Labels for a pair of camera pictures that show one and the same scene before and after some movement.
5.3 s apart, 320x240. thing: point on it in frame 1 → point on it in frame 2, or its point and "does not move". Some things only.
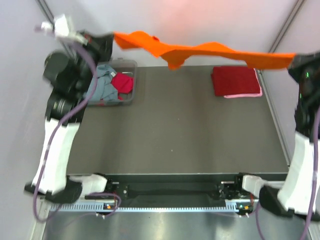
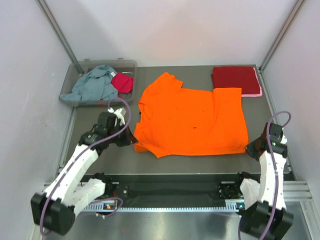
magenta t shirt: [123, 83] does not move
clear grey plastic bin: [116, 83] does not move
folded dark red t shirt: [229, 80] does not move
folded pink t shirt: [248, 95] does not move
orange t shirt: [176, 55] → [173, 121]
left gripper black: [103, 45] → [128, 139]
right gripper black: [301, 59] → [250, 150]
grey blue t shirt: [103, 89] does not move
